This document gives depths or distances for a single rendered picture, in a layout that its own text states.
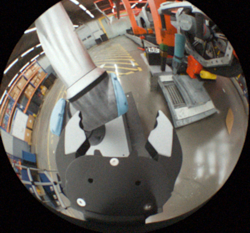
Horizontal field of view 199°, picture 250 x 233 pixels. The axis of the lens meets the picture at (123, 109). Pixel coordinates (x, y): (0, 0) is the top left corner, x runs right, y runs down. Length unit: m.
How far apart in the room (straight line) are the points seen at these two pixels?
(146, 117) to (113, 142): 0.52
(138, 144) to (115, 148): 0.15
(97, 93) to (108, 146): 0.30
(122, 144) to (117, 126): 0.10
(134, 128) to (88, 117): 0.34
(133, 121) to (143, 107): 0.40
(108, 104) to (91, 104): 0.04
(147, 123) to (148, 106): 0.21
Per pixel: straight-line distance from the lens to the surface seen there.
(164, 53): 0.51
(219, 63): 0.59
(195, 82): 0.94
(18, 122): 5.44
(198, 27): 0.42
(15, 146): 10.10
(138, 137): 0.47
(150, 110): 0.85
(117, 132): 0.39
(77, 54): 0.19
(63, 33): 0.23
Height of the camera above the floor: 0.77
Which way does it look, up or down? 59 degrees down
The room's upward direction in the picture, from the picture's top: 30 degrees counter-clockwise
